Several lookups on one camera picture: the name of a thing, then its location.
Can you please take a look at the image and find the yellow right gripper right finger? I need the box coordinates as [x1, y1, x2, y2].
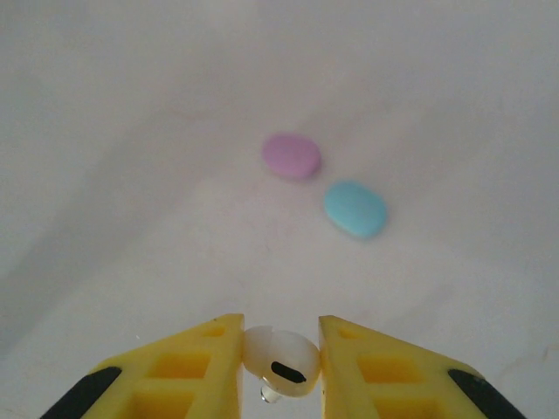
[317, 313, 533, 419]

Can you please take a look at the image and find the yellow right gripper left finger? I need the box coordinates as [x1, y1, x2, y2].
[40, 312, 246, 419]

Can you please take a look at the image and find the white earbud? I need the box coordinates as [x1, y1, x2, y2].
[241, 325, 323, 406]

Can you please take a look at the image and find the blue earbud charging case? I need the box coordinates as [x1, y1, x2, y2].
[322, 179, 389, 240]

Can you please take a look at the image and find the pink earbud charging case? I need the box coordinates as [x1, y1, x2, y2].
[260, 133, 323, 182]

